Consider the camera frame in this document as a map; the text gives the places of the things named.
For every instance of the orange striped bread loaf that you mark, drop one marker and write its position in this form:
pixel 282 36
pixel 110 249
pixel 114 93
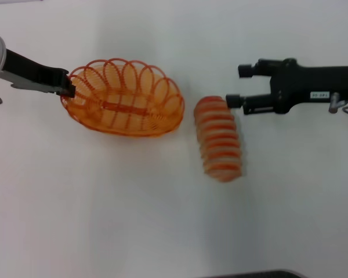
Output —
pixel 219 139

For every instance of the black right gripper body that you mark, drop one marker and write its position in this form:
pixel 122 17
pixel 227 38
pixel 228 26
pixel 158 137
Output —
pixel 307 82

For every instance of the black robot torso edge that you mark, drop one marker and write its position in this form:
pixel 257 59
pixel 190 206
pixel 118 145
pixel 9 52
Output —
pixel 255 274

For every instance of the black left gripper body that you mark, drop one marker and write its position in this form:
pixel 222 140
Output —
pixel 37 75

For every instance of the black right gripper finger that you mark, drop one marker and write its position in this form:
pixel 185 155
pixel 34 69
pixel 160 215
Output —
pixel 246 70
pixel 233 100

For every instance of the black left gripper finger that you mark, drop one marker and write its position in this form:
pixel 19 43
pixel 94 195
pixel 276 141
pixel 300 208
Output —
pixel 69 91
pixel 68 80

